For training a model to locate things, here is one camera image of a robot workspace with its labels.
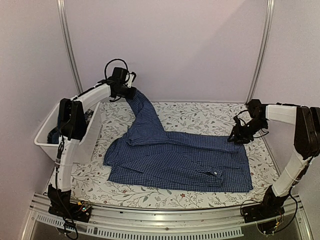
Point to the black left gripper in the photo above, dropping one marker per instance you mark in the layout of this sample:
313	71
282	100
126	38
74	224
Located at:
132	95

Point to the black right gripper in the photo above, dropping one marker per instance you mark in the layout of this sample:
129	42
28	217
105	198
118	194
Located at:
239	135

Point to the blue plaid button shirt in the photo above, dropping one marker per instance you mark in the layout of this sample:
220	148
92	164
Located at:
149	156

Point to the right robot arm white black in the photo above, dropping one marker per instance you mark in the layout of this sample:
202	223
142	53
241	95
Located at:
306	143

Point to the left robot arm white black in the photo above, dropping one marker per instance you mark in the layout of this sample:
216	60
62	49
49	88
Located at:
72	129

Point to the white plastic laundry bin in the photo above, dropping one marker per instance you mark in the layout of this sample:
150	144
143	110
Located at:
46	138

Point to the black white plaid garment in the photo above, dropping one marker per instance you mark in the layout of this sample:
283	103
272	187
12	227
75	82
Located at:
88	116

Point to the teal blue garment in bin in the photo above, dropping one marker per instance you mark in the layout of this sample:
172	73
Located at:
54	134

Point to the floral patterned table cloth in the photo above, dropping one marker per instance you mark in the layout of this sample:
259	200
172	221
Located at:
90	182

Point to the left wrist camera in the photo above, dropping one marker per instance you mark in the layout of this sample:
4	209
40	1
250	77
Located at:
119	75

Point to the aluminium front rail base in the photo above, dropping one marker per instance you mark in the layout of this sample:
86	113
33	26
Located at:
109	222

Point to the left aluminium frame post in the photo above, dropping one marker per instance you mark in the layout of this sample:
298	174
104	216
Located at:
61	8

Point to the aluminium frame post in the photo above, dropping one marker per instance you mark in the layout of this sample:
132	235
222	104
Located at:
267	25
61	8

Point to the right aluminium frame post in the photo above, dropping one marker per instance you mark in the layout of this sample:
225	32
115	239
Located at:
267	25

